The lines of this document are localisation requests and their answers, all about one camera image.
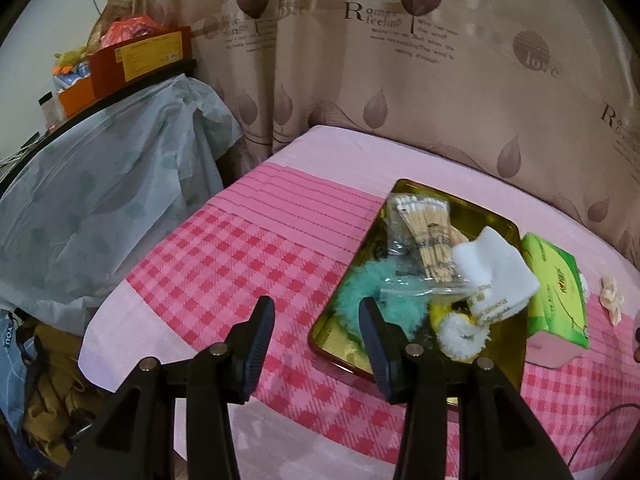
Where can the black shelf board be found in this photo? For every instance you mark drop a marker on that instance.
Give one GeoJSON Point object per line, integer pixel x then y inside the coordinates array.
{"type": "Point", "coordinates": [150, 74]}

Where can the grey-blue plastic cover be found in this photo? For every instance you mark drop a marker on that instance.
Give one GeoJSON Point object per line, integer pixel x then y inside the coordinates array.
{"type": "Point", "coordinates": [100, 190]}

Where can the white sock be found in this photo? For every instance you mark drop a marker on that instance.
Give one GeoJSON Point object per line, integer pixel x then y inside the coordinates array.
{"type": "Point", "coordinates": [495, 265]}

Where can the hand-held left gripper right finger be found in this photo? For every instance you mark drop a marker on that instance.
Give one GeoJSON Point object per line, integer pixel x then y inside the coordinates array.
{"type": "Point", "coordinates": [377, 350]}

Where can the cream fabric bow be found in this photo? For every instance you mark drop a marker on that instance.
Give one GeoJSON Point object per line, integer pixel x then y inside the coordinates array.
{"type": "Point", "coordinates": [611, 297]}

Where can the red-brown box with yellow label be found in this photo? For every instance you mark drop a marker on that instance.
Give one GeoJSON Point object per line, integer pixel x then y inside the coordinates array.
{"type": "Point", "coordinates": [140, 57]}

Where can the yellow-green plush toy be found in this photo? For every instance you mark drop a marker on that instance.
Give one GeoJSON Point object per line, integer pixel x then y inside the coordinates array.
{"type": "Point", "coordinates": [70, 57]}

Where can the green tissue pack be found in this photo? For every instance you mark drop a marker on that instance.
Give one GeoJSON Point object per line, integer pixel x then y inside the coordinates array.
{"type": "Point", "coordinates": [557, 290]}

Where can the small orange box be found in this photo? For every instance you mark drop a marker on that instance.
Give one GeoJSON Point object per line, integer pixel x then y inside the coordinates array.
{"type": "Point", "coordinates": [75, 97]}

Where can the beige leaf print curtain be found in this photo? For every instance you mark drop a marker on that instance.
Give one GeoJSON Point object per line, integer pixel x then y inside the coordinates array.
{"type": "Point", "coordinates": [425, 85]}

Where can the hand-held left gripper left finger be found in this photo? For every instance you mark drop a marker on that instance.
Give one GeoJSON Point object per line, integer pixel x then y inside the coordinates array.
{"type": "Point", "coordinates": [255, 350]}

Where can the clear bag of cotton swabs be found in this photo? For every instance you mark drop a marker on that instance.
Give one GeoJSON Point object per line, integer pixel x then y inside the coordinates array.
{"type": "Point", "coordinates": [430, 240]}

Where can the pink checked cloth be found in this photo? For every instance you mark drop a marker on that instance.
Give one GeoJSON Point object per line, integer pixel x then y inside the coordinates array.
{"type": "Point", "coordinates": [225, 260]}

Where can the orange plastic bag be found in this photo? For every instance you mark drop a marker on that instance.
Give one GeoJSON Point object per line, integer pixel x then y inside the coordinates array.
{"type": "Point", "coordinates": [127, 30]}

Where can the teal fluffy scrunchie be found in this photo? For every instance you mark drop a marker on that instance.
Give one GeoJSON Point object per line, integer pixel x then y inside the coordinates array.
{"type": "Point", "coordinates": [357, 292]}

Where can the gold metal tin box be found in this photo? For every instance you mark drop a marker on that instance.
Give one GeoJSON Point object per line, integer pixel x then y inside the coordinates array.
{"type": "Point", "coordinates": [340, 332]}

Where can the white and yellow fluffy scrunchie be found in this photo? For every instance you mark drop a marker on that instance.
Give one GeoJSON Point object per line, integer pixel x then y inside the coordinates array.
{"type": "Point", "coordinates": [462, 337]}

